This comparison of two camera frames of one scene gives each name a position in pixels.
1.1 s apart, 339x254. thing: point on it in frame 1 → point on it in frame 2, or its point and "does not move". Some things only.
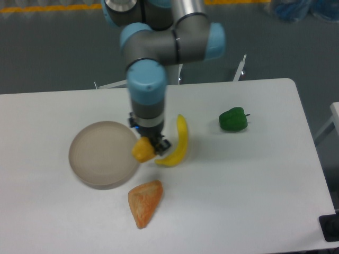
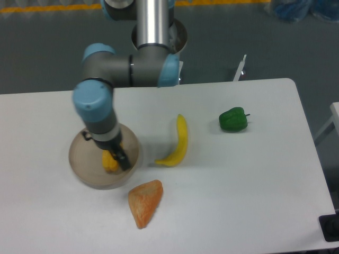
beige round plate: (100, 155) does not move
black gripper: (154, 133) → (112, 145)
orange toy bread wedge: (143, 199) does not move
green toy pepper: (234, 119) does not move
